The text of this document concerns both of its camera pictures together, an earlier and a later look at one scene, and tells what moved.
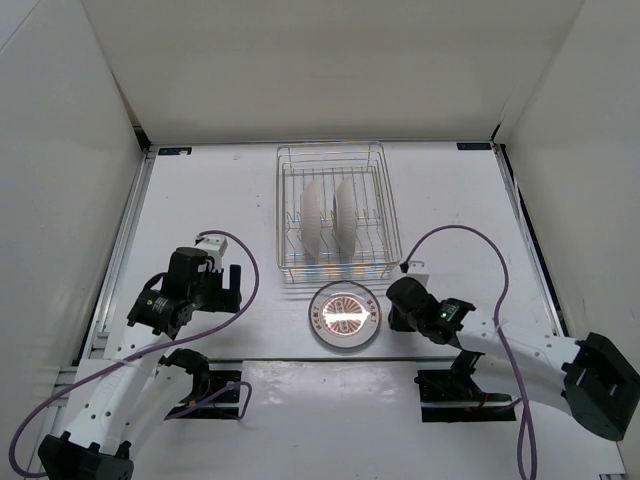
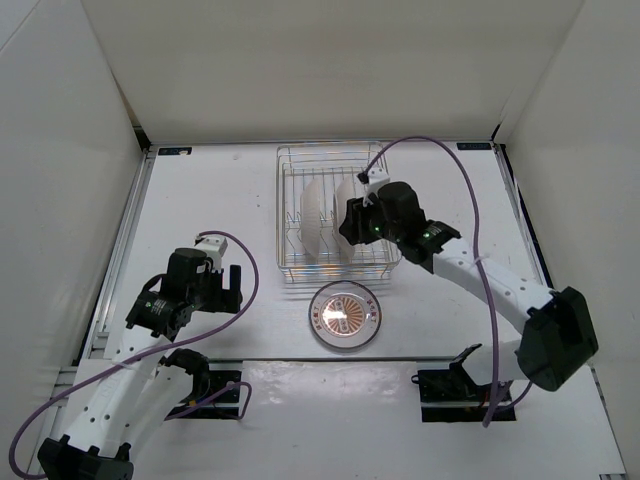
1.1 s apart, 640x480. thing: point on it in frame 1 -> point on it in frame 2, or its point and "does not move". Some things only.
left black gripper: (224, 299) does not move
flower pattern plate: (345, 216) does not move
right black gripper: (396, 323) -> (360, 235)
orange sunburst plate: (344, 314) does not move
